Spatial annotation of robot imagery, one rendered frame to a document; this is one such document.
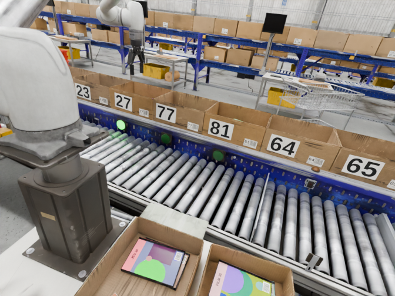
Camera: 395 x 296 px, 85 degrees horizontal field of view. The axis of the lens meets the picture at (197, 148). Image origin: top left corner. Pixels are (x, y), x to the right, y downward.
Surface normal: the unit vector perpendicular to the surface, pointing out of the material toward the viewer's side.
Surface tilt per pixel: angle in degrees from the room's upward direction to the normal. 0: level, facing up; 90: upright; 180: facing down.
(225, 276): 0
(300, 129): 89
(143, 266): 0
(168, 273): 0
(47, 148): 14
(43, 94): 87
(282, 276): 90
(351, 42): 90
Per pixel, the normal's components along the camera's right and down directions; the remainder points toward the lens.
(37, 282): 0.11, -0.87
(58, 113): 0.80, 0.37
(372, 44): -0.44, 0.34
